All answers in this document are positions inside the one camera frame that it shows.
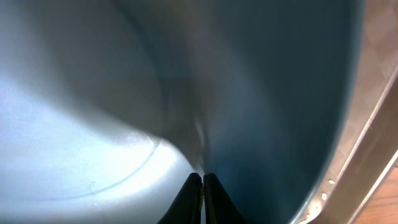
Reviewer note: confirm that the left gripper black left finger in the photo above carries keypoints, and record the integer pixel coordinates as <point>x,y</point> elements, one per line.
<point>186,207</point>

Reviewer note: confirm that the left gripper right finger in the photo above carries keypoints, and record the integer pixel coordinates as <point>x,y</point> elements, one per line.
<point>219,208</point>

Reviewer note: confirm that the brown serving tray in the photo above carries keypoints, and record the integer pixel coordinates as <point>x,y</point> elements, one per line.
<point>367,150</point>

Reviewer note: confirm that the dark blue plate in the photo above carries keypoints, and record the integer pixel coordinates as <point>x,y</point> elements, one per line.
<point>108,106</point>

